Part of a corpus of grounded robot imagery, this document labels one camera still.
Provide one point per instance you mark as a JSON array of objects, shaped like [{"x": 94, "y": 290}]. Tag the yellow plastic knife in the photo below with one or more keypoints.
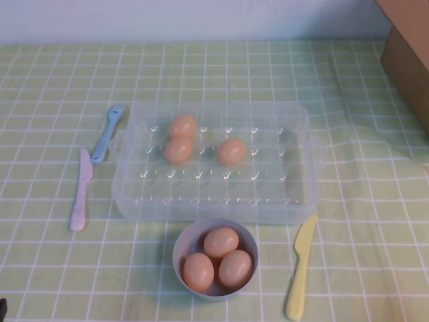
[{"x": 298, "y": 285}]

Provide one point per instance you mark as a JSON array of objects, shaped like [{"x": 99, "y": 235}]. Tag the brown cardboard box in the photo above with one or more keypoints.
[{"x": 409, "y": 67}]

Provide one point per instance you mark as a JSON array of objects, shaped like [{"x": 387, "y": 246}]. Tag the green white checked tablecloth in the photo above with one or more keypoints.
[{"x": 50, "y": 84}]

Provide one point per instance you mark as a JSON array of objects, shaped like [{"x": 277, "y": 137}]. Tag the clear plastic egg box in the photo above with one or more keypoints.
[{"x": 268, "y": 188}]

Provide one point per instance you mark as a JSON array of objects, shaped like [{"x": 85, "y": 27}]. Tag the pink plastic knife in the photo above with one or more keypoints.
[{"x": 80, "y": 201}]

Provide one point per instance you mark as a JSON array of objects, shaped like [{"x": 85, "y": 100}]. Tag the brown egg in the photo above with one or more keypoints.
[
  {"x": 235, "y": 269},
  {"x": 182, "y": 125},
  {"x": 221, "y": 242},
  {"x": 198, "y": 271},
  {"x": 178, "y": 150},
  {"x": 231, "y": 151}
]

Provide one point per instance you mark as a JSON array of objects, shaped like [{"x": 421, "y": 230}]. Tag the pale blue round bowl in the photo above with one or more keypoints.
[{"x": 185, "y": 239}]

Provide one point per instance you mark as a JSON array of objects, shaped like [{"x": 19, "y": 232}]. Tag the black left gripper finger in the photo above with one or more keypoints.
[{"x": 2, "y": 308}]

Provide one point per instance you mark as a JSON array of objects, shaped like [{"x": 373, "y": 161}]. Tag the blue plastic fork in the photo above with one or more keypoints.
[{"x": 100, "y": 147}]

